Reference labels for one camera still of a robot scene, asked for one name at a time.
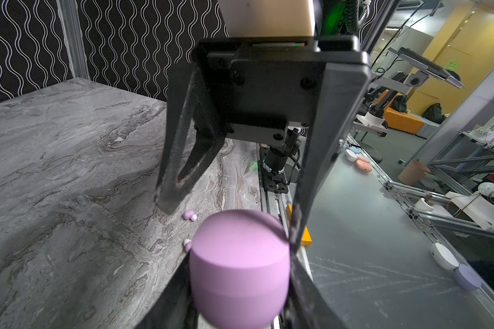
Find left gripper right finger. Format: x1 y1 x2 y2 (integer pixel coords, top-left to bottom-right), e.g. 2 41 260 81
281 246 351 329

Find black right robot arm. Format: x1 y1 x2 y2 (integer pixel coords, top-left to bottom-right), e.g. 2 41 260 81
155 1 399 250

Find aluminium front rail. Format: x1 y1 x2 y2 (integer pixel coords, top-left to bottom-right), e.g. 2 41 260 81
257 143 314 329

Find yellow block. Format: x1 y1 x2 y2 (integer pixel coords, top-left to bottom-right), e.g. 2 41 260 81
285 203 314 248

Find purple earbud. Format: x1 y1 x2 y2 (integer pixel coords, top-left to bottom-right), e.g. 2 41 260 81
182 211 198 222
183 239 192 253

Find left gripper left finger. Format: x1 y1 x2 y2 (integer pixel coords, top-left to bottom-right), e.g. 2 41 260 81
135 254 199 329

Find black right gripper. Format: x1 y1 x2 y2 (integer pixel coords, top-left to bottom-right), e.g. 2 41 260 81
155 36 371 252

